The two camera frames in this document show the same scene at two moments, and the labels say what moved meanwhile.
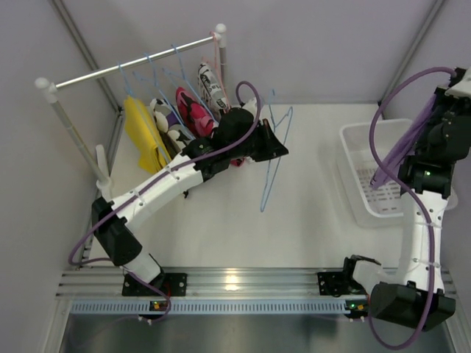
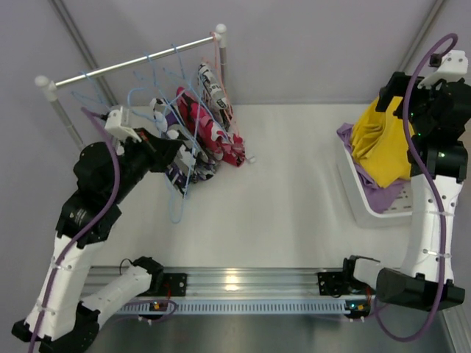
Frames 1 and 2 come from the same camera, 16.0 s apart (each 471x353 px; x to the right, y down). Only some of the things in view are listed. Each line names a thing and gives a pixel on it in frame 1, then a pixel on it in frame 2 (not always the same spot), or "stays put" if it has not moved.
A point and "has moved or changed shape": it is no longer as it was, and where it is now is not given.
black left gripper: x=265 y=139 → x=156 y=147
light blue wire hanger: x=263 y=201 → x=101 y=101
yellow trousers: x=145 y=134 has moved or changed shape
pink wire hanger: x=225 y=94 stays put
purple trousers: x=405 y=143 → x=385 y=196
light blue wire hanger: x=124 y=79 → x=197 y=90
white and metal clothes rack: x=104 y=185 stays put
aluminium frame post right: x=412 y=51 stays put
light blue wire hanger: x=182 y=76 stays put
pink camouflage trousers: x=193 y=113 stays put
